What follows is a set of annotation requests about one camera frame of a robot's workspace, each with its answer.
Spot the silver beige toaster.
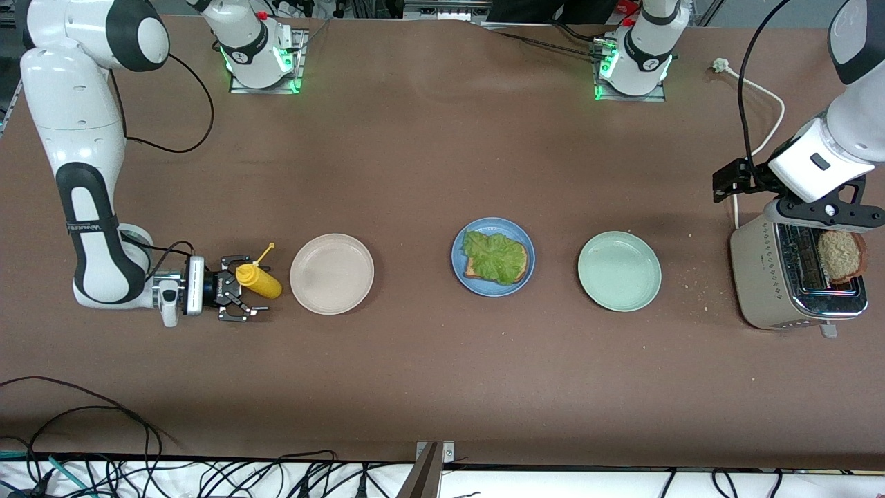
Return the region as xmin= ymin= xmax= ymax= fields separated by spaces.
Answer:
xmin=729 ymin=214 xmax=869 ymax=339

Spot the aluminium table edge frame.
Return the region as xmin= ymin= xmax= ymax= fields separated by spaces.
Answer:
xmin=0 ymin=69 xmax=25 ymax=136

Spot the pale green plate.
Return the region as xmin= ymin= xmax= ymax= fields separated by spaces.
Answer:
xmin=577 ymin=230 xmax=663 ymax=313

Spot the aluminium rail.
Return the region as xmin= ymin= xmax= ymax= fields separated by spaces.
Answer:
xmin=403 ymin=0 xmax=507 ymax=21

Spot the black base cable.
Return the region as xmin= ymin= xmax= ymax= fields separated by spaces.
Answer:
xmin=494 ymin=30 xmax=609 ymax=60
xmin=550 ymin=19 xmax=613 ymax=44

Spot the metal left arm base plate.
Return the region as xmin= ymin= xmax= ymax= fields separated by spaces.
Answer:
xmin=592 ymin=36 xmax=668 ymax=103

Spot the white toaster power cord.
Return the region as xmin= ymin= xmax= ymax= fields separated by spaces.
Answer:
xmin=712 ymin=58 xmax=787 ymax=229

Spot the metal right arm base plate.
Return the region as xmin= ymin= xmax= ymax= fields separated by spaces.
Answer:
xmin=228 ymin=28 xmax=306 ymax=95

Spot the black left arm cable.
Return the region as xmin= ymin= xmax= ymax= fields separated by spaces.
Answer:
xmin=737 ymin=0 xmax=789 ymax=167

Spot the teal cable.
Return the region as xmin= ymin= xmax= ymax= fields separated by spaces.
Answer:
xmin=0 ymin=451 xmax=94 ymax=498

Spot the brown bread slice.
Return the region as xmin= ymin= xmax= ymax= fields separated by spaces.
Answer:
xmin=818 ymin=230 xmax=869 ymax=283
xmin=463 ymin=239 xmax=530 ymax=282

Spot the long black looped cable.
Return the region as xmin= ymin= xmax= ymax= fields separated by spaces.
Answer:
xmin=0 ymin=376 xmax=182 ymax=478

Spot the green lettuce leaf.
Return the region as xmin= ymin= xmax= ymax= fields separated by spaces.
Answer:
xmin=461 ymin=230 xmax=528 ymax=286

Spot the small metal corner bracket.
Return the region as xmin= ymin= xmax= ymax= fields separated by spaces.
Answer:
xmin=416 ymin=441 xmax=456 ymax=464

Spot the beige plate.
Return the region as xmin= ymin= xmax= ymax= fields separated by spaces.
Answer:
xmin=289 ymin=233 xmax=375 ymax=316

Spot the yellow mustard squeeze bottle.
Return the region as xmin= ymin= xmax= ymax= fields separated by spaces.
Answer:
xmin=235 ymin=242 xmax=283 ymax=299

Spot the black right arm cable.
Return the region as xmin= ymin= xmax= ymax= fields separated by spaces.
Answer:
xmin=111 ymin=52 xmax=215 ymax=277

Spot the blue plate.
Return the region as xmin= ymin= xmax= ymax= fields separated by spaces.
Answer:
xmin=451 ymin=217 xmax=536 ymax=298

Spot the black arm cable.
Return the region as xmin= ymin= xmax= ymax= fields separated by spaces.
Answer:
xmin=111 ymin=52 xmax=215 ymax=277
xmin=737 ymin=0 xmax=789 ymax=167

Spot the grey frame post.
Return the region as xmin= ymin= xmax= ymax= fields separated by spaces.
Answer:
xmin=396 ymin=443 xmax=443 ymax=498

